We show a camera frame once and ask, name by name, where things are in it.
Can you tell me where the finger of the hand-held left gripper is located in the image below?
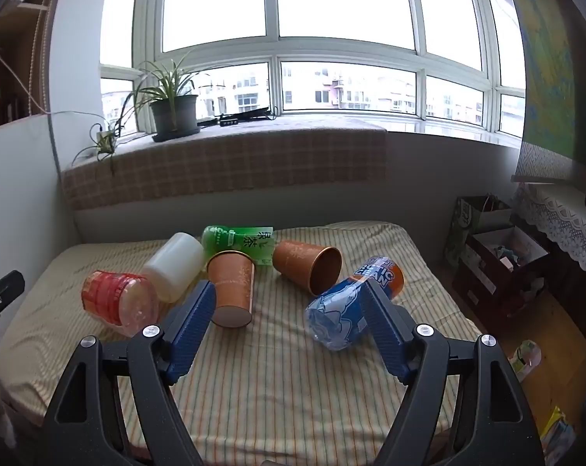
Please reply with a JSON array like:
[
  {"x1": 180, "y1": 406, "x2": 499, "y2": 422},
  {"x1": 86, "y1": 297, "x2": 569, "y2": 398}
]
[{"x1": 0, "y1": 269, "x2": 26, "y2": 348}]

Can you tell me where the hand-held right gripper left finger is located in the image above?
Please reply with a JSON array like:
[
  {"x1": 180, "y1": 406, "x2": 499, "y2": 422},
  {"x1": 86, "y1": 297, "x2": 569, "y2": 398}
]
[{"x1": 41, "y1": 279, "x2": 218, "y2": 466}]

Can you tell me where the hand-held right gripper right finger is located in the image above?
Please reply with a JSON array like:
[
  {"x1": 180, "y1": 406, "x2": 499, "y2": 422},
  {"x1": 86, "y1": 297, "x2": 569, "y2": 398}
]
[{"x1": 359, "y1": 282, "x2": 547, "y2": 466}]

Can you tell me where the orange paper cup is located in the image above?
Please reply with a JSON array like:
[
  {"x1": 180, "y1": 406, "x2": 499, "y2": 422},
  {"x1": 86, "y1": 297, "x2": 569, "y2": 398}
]
[
  {"x1": 207, "y1": 250, "x2": 256, "y2": 328},
  {"x1": 272, "y1": 240, "x2": 343, "y2": 297}
]

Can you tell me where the red transparent plastic cup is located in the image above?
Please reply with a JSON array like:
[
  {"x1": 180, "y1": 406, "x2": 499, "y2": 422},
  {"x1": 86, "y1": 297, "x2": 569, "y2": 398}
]
[{"x1": 82, "y1": 270, "x2": 159, "y2": 338}]

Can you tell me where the blue label plastic bottle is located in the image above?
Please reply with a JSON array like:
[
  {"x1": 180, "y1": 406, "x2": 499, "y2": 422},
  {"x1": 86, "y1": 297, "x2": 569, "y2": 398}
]
[{"x1": 306, "y1": 256, "x2": 405, "y2": 351}]

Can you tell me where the white plastic jar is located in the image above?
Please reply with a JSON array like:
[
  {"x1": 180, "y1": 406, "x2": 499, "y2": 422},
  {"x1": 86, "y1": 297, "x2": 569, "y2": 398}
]
[{"x1": 141, "y1": 232, "x2": 207, "y2": 303}]

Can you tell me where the green tea bottle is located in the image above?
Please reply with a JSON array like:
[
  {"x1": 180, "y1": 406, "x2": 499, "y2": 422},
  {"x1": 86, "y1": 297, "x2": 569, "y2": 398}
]
[{"x1": 202, "y1": 224, "x2": 274, "y2": 267}]

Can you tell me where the striped bed sheet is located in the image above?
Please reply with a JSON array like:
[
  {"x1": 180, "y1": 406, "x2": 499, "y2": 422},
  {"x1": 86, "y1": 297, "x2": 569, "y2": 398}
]
[{"x1": 0, "y1": 222, "x2": 483, "y2": 466}]

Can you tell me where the open cardboard box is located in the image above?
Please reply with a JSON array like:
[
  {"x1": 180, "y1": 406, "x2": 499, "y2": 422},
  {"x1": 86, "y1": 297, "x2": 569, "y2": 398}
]
[{"x1": 455, "y1": 226, "x2": 551, "y2": 318}]

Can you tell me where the green paper bag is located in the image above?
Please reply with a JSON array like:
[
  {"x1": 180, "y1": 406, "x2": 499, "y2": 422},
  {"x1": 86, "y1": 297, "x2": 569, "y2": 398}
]
[{"x1": 444, "y1": 195, "x2": 513, "y2": 267}]

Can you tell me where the plastic bottle on floor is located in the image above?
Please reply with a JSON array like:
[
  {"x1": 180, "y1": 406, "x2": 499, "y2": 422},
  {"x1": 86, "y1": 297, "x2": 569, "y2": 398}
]
[{"x1": 509, "y1": 340, "x2": 542, "y2": 382}]

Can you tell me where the plaid windowsill cover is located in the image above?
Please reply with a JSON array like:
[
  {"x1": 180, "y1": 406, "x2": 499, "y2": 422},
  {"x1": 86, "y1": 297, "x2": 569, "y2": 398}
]
[{"x1": 61, "y1": 116, "x2": 388, "y2": 212}]

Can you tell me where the small plant in white pot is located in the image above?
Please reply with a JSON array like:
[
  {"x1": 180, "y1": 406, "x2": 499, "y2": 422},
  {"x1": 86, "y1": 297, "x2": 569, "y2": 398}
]
[{"x1": 72, "y1": 123, "x2": 129, "y2": 176}]

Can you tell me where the yellow plastic bag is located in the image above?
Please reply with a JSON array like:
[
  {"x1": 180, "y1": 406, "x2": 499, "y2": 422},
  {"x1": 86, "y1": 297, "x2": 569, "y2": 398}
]
[{"x1": 540, "y1": 405, "x2": 578, "y2": 465}]

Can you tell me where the white lace cloth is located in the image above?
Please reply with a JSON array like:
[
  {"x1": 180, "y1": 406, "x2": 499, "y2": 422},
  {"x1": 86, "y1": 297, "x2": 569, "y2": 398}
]
[{"x1": 511, "y1": 182, "x2": 586, "y2": 285}]

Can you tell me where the black power strip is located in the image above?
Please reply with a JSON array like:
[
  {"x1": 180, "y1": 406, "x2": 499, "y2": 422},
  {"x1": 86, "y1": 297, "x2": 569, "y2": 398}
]
[{"x1": 198, "y1": 107, "x2": 277, "y2": 128}]

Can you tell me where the potted spider plant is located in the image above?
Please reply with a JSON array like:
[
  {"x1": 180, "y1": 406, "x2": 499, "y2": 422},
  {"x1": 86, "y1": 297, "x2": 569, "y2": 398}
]
[{"x1": 120, "y1": 51, "x2": 202, "y2": 143}]

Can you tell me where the wooden shelf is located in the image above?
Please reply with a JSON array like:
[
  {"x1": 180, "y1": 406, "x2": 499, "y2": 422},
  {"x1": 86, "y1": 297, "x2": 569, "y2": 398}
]
[{"x1": 0, "y1": 0, "x2": 57, "y2": 132}]

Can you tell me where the white window frame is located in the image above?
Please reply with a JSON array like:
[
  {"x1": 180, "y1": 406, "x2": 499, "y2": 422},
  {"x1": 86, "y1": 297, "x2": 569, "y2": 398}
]
[{"x1": 100, "y1": 0, "x2": 527, "y2": 139}]

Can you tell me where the wall map poster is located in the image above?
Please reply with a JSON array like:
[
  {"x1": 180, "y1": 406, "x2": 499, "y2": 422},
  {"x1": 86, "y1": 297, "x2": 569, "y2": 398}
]
[{"x1": 509, "y1": 0, "x2": 586, "y2": 167}]

